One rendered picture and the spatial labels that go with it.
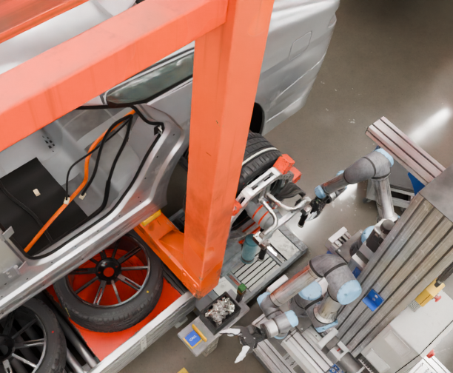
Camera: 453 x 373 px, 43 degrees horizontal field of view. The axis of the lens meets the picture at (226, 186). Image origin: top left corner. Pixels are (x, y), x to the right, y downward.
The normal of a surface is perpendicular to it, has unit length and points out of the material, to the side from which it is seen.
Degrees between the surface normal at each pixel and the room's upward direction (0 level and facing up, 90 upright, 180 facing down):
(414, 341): 0
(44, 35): 11
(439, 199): 0
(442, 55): 0
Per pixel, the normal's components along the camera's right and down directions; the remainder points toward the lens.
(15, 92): 0.09, -0.53
